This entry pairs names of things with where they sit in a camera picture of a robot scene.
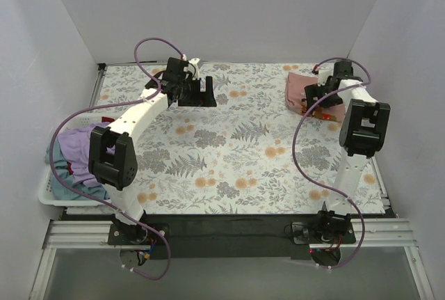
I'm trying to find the floral tablecloth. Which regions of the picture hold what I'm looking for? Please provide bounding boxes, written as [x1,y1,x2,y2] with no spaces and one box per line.
[65,62,387,214]

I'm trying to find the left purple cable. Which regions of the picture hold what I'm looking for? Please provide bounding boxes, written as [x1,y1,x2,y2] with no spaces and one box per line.
[49,37,187,281]

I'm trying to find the pink t-shirt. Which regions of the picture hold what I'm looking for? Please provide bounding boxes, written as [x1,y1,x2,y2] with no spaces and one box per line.
[284,72,345,123]

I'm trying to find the teal blue t-shirt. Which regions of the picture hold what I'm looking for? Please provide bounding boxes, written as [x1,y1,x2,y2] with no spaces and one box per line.
[51,139,109,200]

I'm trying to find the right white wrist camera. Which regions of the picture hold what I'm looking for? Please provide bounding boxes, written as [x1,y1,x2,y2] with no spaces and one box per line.
[312,65,334,86]

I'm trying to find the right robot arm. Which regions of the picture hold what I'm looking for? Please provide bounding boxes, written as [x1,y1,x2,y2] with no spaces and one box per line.
[291,57,391,246]

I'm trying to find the aluminium table edge rail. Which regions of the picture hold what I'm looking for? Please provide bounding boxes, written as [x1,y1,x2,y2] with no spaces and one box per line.
[88,63,107,108]

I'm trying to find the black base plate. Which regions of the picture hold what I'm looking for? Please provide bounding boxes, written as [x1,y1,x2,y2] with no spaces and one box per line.
[108,214,359,260]

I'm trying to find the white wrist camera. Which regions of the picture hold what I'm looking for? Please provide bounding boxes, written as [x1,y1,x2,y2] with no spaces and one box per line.
[187,58,202,79]
[312,65,334,86]

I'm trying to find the white plastic laundry basket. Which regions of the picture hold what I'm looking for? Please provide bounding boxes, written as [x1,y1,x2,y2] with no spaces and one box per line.
[38,112,118,207]

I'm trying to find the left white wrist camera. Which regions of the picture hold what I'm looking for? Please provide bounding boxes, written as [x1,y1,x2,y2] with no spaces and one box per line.
[187,58,202,79]

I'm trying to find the aluminium front frame rail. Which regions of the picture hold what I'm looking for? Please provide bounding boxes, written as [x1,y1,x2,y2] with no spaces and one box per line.
[31,214,434,299]

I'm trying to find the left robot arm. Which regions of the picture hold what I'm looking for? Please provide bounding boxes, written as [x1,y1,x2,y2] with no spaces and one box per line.
[88,58,216,244]

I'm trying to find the lavender t-shirt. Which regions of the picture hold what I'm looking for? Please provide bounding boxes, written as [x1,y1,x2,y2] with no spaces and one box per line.
[57,122,108,188]

